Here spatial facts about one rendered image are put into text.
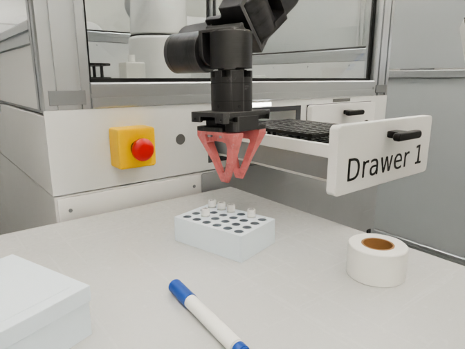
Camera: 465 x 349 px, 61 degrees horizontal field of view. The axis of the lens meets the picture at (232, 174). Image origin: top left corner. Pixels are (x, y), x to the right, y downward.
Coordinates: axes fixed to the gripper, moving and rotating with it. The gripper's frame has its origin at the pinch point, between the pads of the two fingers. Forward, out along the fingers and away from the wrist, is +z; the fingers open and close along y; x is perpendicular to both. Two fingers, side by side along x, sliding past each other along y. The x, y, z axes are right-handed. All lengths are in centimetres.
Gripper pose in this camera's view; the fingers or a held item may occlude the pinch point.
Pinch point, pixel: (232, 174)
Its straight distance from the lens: 56.8
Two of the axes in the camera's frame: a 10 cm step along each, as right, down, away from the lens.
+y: -6.3, 1.8, -7.6
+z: 0.1, 9.8, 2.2
